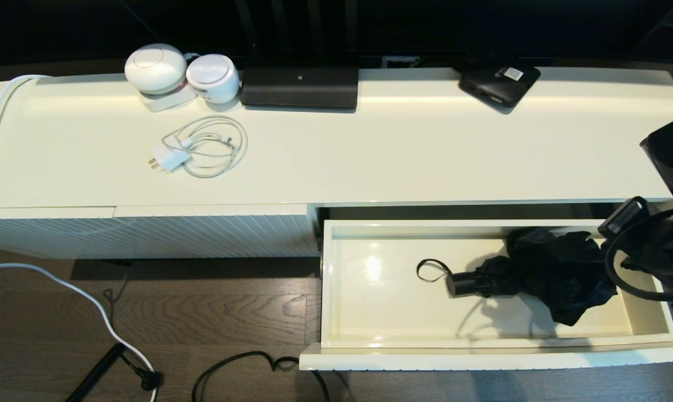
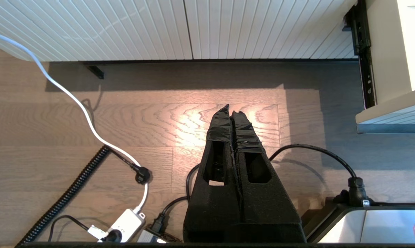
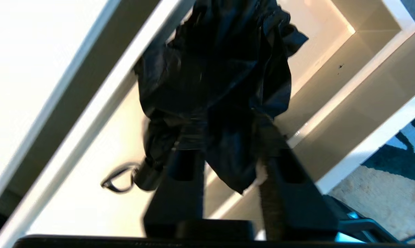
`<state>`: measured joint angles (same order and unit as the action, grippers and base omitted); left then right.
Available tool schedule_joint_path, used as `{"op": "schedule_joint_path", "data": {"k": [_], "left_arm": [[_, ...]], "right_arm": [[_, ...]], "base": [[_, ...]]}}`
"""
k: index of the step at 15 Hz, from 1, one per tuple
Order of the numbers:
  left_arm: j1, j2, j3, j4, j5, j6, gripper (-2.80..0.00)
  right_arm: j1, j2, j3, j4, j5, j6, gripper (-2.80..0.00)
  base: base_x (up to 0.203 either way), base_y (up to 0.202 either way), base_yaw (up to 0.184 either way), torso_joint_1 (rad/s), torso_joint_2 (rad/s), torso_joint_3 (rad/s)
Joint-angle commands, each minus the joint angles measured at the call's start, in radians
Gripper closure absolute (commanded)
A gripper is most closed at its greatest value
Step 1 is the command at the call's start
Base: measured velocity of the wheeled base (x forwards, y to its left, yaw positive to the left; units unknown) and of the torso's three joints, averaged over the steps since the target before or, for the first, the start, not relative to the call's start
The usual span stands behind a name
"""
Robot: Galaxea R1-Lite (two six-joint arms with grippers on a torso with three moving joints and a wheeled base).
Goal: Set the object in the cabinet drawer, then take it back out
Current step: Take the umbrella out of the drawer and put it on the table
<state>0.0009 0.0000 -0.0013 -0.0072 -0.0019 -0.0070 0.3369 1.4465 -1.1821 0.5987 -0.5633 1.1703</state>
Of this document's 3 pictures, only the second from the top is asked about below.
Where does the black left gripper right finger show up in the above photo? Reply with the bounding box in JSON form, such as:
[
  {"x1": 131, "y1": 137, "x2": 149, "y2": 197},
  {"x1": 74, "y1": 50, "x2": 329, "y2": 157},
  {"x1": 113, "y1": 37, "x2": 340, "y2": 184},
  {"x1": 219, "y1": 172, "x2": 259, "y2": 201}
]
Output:
[{"x1": 225, "y1": 111, "x2": 306, "y2": 241}]

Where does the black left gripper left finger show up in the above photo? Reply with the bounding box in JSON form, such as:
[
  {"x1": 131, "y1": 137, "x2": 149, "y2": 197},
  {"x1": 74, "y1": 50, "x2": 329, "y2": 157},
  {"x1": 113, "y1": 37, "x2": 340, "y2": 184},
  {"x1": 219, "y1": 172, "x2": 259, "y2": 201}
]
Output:
[{"x1": 183, "y1": 104, "x2": 243, "y2": 241}]

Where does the white fluted drawer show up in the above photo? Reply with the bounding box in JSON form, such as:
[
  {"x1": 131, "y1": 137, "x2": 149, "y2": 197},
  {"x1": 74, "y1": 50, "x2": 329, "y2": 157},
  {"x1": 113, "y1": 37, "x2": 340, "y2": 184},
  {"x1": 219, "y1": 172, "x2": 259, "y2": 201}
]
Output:
[{"x1": 355, "y1": 0, "x2": 415, "y2": 134}]

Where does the silver black robot base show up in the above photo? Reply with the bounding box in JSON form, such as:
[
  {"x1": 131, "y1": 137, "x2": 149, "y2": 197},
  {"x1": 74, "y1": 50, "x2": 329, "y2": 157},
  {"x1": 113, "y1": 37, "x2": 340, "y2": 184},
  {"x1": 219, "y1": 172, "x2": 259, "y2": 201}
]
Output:
[{"x1": 301, "y1": 196, "x2": 415, "y2": 244}]

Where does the black metal bracket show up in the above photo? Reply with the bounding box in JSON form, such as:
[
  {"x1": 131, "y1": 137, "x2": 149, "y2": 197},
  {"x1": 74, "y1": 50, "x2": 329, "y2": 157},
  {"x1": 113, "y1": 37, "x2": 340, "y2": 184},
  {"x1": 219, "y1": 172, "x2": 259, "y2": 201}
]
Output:
[{"x1": 85, "y1": 64, "x2": 105, "y2": 80}]

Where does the white sideboard cabinet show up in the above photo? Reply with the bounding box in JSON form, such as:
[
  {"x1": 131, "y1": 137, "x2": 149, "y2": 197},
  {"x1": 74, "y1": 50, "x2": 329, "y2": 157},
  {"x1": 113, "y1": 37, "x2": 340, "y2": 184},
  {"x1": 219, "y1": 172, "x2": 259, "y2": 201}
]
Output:
[{"x1": 0, "y1": 0, "x2": 361, "y2": 63}]

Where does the grey power adapter box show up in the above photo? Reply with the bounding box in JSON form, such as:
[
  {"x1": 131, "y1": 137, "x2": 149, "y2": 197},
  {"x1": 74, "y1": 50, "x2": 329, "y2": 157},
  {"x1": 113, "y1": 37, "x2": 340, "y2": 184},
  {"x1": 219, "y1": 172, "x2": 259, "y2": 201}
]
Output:
[{"x1": 137, "y1": 228, "x2": 182, "y2": 244}]

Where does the white power strip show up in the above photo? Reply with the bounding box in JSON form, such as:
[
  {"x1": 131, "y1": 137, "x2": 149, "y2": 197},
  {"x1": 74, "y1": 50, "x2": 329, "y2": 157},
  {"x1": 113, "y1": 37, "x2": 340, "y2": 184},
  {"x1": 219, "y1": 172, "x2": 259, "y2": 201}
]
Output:
[{"x1": 99, "y1": 208, "x2": 146, "y2": 243}]

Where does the small white plug adapter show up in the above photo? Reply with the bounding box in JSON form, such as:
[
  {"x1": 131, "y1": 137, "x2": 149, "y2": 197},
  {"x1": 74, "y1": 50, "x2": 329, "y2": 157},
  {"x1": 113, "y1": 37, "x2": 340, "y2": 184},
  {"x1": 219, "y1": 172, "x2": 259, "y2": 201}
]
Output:
[{"x1": 87, "y1": 225, "x2": 108, "y2": 240}]

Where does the white power strip cable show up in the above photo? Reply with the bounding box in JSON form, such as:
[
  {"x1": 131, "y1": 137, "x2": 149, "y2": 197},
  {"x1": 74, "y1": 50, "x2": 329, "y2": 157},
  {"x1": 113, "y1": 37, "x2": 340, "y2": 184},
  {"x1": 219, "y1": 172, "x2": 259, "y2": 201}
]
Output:
[{"x1": 0, "y1": 28, "x2": 149, "y2": 215}]

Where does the black power cable loop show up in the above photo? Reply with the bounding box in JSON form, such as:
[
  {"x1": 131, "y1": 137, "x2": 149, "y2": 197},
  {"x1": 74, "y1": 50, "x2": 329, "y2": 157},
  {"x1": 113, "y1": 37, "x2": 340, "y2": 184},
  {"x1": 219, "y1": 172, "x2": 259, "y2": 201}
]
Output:
[{"x1": 152, "y1": 144, "x2": 372, "y2": 235}]

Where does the black plug with thin cable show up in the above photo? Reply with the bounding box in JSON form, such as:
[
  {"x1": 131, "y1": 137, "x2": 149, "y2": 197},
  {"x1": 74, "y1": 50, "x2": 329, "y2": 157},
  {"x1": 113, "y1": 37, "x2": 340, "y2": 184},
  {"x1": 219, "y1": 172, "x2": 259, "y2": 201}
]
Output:
[{"x1": 48, "y1": 215, "x2": 123, "y2": 242}]

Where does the black coiled cable with plug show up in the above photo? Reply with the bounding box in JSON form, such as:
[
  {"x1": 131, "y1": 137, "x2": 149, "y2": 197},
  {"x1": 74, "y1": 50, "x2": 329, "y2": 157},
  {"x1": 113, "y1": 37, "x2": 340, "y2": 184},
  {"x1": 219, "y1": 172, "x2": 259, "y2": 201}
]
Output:
[{"x1": 16, "y1": 145, "x2": 152, "y2": 246}]

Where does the black drawer slide rail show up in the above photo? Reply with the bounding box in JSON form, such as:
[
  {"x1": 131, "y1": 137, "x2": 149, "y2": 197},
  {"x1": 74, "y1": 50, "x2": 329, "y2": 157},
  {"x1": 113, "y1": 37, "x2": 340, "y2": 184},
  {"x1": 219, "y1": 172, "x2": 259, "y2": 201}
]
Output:
[{"x1": 343, "y1": 0, "x2": 377, "y2": 110}]

